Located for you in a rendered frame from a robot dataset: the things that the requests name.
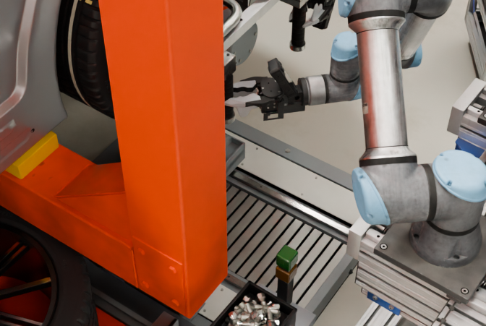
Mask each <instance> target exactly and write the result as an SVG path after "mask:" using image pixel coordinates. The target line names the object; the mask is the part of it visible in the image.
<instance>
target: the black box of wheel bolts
mask: <svg viewBox="0 0 486 326"><path fill-rule="evenodd" d="M296 313H297V308H295V307H294V306H292V305H291V304H288V303H287V302H285V301H284V300H282V299H280V298H279V297H277V296H275V295H273V294H272V293H270V292H268V291H267V290H265V289H264V288H261V287H260V286H258V285H257V284H255V283H253V282H252V281H250V280H249V281H248V282H247V283H246V285H245V286H244V287H243V288H242V289H241V291H240V292H239V293H238V294H237V295H236V296H235V297H234V298H233V299H232V301H231V302H230V303H229V304H228V305H227V307H226V308H225V309H224V310H223V311H222V312H221V313H220V314H219V315H218V317H217V318H216V319H215V320H214V321H213V323H212V324H211V325H210V326H295V323H296Z"/></svg>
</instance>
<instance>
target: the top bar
mask: <svg viewBox="0 0 486 326"><path fill-rule="evenodd" d="M278 1H279V0H256V1H254V2H253V3H252V4H251V5H250V6H249V7H248V8H247V9H245V10H244V11H243V12H242V16H241V19H240V21H239V23H238V24H237V25H236V26H235V27H234V28H233V29H232V30H231V31H230V32H229V33H228V34H227V35H225V36H224V37H223V52H224V51H225V50H226V49H228V48H229V47H230V46H231V45H232V44H233V43H234V42H235V41H236V40H237V39H239V38H240V37H241V36H242V35H243V34H244V33H245V32H246V31H247V30H248V29H250V28H251V27H252V26H253V25H254V24H255V23H256V22H257V21H258V20H259V19H260V18H261V17H262V16H263V15H264V14H265V13H266V12H267V11H268V10H269V9H271V8H272V7H273V6H274V5H275V4H276V3H277V2H278Z"/></svg>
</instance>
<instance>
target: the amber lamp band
mask: <svg viewBox="0 0 486 326"><path fill-rule="evenodd" d="M296 273H297V264H295V265H294V266H293V268H292V269H291V270H290V271H289V272H286V271H285V270H282V269H281V268H279V267H278V265H277V266H276V277H277V278H279V279H280V280H282V281H284V282H286V283H290V282H291V280H292V279H293V278H294V276H295V275H296Z"/></svg>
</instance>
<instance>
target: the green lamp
mask: <svg viewBox="0 0 486 326"><path fill-rule="evenodd" d="M297 261H298V251H297V250H295V249H292V248H291V247H290V246H287V245H284V246H283V247H282V248H281V250H280V251H279V252H278V254H277V255H276V264H277V265H278V266H280V267H282V268H283V269H285V270H288V271H290V270H291V269H292V268H293V266H294V265H295V264H296V263H297Z"/></svg>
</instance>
